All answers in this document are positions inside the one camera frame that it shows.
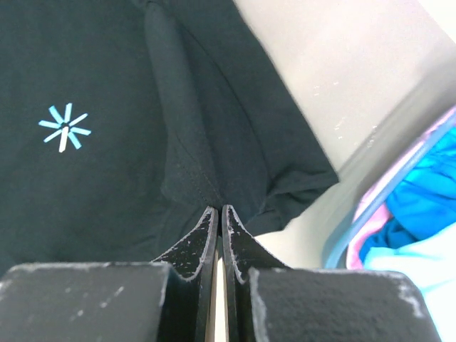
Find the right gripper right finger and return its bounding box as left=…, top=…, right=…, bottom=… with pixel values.
left=221, top=205, right=440, bottom=342

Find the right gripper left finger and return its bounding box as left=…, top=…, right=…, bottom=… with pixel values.
left=1, top=207, right=218, bottom=341

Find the black t shirt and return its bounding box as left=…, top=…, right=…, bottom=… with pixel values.
left=1, top=1, right=338, bottom=271

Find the blue-grey laundry basket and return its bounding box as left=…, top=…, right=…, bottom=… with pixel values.
left=322, top=107, right=455, bottom=269

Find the pink t shirt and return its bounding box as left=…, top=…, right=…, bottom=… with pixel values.
left=343, top=107, right=455, bottom=269

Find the light cyan t shirt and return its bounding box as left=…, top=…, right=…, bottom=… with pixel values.
left=363, top=224, right=455, bottom=341

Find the dark blue t shirt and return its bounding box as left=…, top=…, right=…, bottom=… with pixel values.
left=359, top=128, right=455, bottom=261

